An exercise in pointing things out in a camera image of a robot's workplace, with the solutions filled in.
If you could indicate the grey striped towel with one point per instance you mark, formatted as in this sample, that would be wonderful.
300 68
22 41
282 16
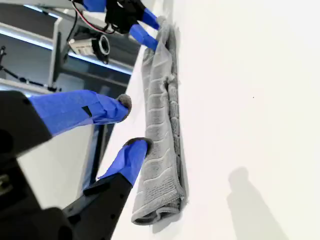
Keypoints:
157 150

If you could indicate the silver camera box with label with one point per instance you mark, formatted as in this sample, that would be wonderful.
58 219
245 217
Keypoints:
85 46

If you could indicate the white frame post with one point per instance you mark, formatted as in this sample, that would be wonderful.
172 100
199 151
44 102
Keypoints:
55 50

